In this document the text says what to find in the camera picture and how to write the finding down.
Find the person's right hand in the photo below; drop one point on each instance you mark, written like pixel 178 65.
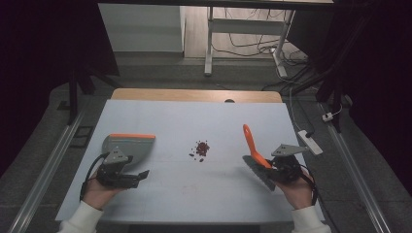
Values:
pixel 299 192

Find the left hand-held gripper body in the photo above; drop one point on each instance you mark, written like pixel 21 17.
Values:
pixel 115 157

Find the white desk frame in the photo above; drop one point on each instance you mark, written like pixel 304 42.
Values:
pixel 246 26

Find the black stand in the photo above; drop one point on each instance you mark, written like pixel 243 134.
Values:
pixel 333 90
pixel 73 93

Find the person's left hand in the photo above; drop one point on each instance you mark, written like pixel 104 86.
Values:
pixel 97 194

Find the small white adapter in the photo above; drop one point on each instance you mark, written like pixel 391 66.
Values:
pixel 327 116

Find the black floor bracket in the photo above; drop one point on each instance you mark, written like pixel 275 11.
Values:
pixel 82 136

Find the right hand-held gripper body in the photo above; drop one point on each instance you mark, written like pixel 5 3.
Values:
pixel 286 149

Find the scattered red beans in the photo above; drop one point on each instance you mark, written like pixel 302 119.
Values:
pixel 202 148

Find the white power strip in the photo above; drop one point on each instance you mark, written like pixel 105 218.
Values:
pixel 310 142

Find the metal floor rail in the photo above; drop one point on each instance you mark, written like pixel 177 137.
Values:
pixel 45 176
pixel 356 174

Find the white cabinet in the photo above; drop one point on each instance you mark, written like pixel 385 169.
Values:
pixel 142 29

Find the wooden table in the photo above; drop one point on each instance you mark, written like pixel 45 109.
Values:
pixel 168 94

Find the grey dustpan with orange edge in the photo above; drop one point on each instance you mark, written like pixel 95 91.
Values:
pixel 139 149

